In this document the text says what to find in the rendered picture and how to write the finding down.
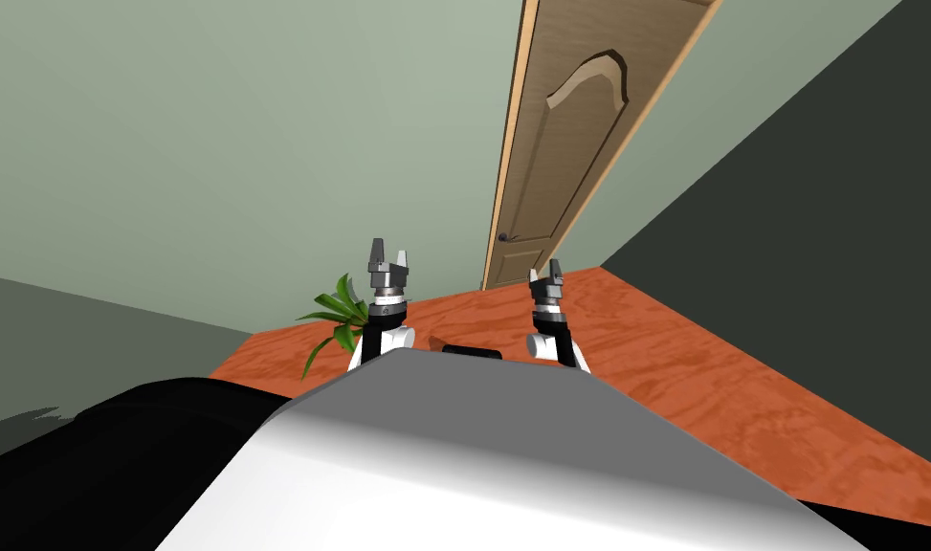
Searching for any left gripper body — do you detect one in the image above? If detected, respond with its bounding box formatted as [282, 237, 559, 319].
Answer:
[366, 259, 411, 293]

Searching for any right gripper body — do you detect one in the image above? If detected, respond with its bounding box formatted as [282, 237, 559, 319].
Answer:
[528, 275, 566, 307]

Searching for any green leafy plant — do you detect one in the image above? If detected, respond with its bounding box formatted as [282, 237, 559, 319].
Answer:
[296, 273, 371, 382]

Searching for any brown wooden door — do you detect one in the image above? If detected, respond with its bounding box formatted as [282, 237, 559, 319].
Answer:
[483, 0, 723, 293]

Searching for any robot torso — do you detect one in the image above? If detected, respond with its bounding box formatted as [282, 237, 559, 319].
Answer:
[154, 343, 872, 551]

